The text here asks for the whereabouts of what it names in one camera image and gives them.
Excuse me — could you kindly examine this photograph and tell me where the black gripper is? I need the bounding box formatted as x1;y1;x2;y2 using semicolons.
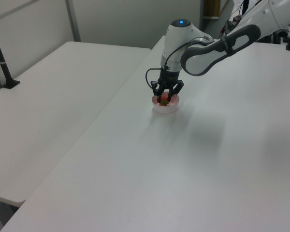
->
151;68;185;103

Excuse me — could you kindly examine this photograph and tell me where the pink bowl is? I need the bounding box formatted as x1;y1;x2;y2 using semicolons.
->
152;95;180;115

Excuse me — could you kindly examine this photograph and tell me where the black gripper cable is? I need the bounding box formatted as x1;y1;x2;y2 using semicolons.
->
145;40;227;89

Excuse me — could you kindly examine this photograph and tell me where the grey metal partition post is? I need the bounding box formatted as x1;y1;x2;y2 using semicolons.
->
65;0;82;43

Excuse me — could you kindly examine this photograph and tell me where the black camera stand pole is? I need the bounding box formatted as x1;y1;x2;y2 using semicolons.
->
0;19;21;89

